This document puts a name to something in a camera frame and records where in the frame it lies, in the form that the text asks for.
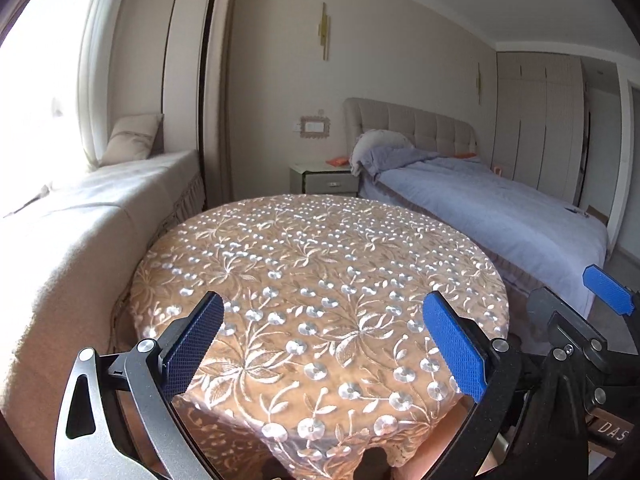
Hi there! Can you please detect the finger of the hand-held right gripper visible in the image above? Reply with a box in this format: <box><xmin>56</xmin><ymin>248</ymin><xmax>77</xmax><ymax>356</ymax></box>
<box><xmin>527</xmin><ymin>287</ymin><xmax>612</xmax><ymax>376</ymax></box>
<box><xmin>582</xmin><ymin>264</ymin><xmax>640</xmax><ymax>317</ymax></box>

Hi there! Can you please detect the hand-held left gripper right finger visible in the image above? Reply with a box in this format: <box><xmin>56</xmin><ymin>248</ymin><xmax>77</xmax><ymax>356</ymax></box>
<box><xmin>422</xmin><ymin>290</ymin><xmax>523</xmax><ymax>480</ymax></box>

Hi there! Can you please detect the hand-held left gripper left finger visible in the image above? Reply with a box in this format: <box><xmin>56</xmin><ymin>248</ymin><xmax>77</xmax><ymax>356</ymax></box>
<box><xmin>52</xmin><ymin>290</ymin><xmax>226</xmax><ymax>480</ymax></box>

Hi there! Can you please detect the bed with grey-blue cover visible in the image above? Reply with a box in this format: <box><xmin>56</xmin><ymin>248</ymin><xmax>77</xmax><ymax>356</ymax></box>
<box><xmin>360</xmin><ymin>152</ymin><xmax>608</xmax><ymax>311</ymax></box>

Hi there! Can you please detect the round table with embroidered cloth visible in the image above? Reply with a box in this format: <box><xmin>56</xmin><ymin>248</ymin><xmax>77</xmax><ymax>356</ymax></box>
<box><xmin>115</xmin><ymin>194</ymin><xmax>511</xmax><ymax>480</ymax></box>

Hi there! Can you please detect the beige window seat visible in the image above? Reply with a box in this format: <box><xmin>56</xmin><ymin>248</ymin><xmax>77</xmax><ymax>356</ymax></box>
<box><xmin>0</xmin><ymin>150</ymin><xmax>206</xmax><ymax>411</ymax></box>

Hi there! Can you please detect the beige wardrobe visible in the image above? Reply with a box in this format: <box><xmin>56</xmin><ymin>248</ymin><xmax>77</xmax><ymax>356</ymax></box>
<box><xmin>495</xmin><ymin>52</ymin><xmax>588</xmax><ymax>211</ymax></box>

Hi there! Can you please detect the grey pillow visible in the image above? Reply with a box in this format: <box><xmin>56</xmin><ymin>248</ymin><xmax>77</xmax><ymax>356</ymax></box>
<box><xmin>350</xmin><ymin>130</ymin><xmax>416</xmax><ymax>178</ymax></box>

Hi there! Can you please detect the grey nightstand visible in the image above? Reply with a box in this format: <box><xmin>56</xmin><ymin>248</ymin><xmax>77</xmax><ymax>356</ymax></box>
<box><xmin>290</xmin><ymin>161</ymin><xmax>360</xmax><ymax>198</ymax></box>

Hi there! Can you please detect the beige cushion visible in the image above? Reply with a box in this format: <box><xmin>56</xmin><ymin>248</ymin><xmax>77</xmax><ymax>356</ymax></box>
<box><xmin>100</xmin><ymin>113</ymin><xmax>165</xmax><ymax>167</ymax></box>

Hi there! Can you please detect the beige tufted bed headboard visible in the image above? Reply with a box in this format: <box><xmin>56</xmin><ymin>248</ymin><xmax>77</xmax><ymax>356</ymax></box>
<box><xmin>342</xmin><ymin>97</ymin><xmax>478</xmax><ymax>161</ymax></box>

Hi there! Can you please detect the white sheer curtain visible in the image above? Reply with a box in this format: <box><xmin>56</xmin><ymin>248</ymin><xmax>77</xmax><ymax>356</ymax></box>
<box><xmin>75</xmin><ymin>0</ymin><xmax>141</xmax><ymax>171</ymax></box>

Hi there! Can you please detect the framed wall switch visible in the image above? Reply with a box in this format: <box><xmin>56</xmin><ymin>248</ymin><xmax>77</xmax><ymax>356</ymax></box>
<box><xmin>295</xmin><ymin>116</ymin><xmax>332</xmax><ymax>141</ymax></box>

